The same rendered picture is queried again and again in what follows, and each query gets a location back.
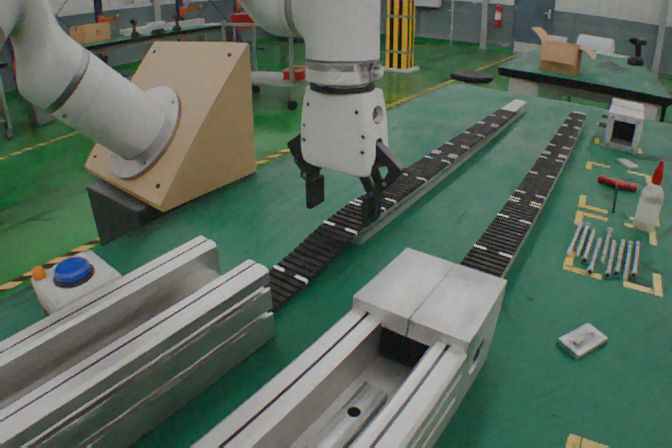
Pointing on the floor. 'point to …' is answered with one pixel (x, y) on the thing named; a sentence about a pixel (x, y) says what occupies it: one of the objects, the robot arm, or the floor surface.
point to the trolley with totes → (294, 76)
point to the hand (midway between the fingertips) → (342, 205)
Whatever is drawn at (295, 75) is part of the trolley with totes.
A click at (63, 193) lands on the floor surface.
